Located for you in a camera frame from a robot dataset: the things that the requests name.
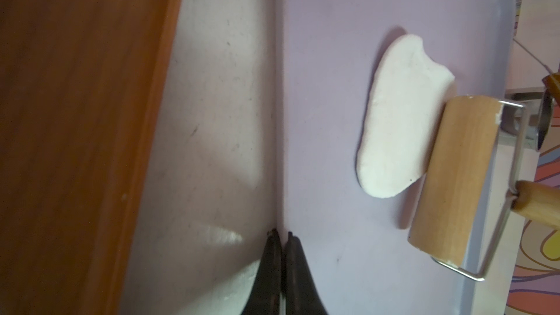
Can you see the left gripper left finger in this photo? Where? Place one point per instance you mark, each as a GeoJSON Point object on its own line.
{"type": "Point", "coordinates": [265, 295]}

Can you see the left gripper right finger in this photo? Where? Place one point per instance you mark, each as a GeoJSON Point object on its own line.
{"type": "Point", "coordinates": [301, 295]}

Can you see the wooden dough roller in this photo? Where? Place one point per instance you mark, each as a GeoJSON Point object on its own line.
{"type": "Point", "coordinates": [455, 180]}

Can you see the white dough piece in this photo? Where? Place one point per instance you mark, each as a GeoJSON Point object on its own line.
{"type": "Point", "coordinates": [405, 104]}

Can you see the lilac plastic cutting mat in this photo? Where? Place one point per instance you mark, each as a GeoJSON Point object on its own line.
{"type": "Point", "coordinates": [359, 257]}

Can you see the round metal cutter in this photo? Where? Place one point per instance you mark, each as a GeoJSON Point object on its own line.
{"type": "Point", "coordinates": [540, 105]}

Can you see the brown wooden tray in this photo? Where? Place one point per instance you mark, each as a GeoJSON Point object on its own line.
{"type": "Point", "coordinates": [81, 87]}

